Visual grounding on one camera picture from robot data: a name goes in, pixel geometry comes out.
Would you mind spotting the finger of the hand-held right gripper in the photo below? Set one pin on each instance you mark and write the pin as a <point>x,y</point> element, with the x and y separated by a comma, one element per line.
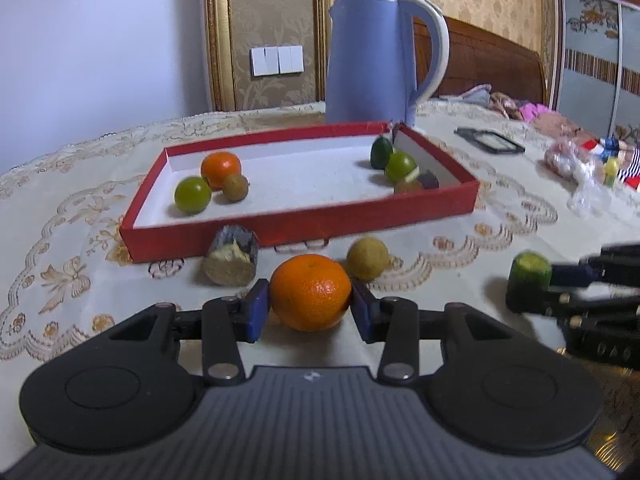
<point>575,274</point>
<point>545,302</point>

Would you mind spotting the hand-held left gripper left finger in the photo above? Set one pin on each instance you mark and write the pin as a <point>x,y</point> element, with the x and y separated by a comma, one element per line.
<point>257,310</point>

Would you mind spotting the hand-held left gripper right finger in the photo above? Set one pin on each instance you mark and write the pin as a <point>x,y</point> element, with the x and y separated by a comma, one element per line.
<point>361,310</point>

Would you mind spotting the orange mandarin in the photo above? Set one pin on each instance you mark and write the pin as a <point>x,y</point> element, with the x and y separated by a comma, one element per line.
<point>310,292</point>
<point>220,170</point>

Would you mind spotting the red cardboard box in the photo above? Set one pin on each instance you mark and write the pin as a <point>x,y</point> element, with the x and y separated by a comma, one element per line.
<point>300,230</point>

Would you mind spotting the yellow-brown round fruit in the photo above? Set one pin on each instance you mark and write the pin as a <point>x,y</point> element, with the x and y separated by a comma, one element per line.
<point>368,258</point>

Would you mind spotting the small yellow-green bottle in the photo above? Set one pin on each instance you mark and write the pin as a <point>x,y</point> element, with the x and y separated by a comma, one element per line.
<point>610,172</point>

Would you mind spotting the clear plastic bag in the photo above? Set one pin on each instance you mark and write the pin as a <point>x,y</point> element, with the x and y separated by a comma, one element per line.
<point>570,165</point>

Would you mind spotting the striped cloth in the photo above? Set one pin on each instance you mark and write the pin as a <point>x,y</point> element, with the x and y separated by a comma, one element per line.
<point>627,162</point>

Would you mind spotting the brown longan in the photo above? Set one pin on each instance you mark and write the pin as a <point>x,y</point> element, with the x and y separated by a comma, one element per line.
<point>235,188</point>
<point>406,187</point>

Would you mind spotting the small dark sugarcane piece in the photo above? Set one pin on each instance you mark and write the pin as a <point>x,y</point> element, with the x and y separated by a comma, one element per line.
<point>427,180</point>

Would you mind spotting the dark green lime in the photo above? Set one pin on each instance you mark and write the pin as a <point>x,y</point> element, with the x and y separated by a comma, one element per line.
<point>381,152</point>

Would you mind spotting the pink bedding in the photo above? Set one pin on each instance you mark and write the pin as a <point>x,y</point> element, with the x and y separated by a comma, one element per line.
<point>535,112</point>

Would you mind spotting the cream lace tablecloth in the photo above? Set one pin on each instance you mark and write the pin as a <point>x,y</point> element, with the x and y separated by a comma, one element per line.
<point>75,240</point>

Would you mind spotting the patterned wardrobe door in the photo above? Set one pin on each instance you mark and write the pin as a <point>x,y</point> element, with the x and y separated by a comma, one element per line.
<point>595,50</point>

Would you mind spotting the blue electric kettle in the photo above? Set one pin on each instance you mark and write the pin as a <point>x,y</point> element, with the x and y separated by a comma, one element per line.
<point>365,60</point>

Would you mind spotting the black rectangular frame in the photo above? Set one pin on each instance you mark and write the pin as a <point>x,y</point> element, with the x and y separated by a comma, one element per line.
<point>490,141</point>

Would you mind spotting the white wall light switch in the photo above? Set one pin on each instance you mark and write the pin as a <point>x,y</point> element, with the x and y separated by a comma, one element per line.
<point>276,60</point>

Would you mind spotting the gilded wall panel frame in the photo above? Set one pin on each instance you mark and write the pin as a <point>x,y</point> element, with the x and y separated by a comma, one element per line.
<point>220,35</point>

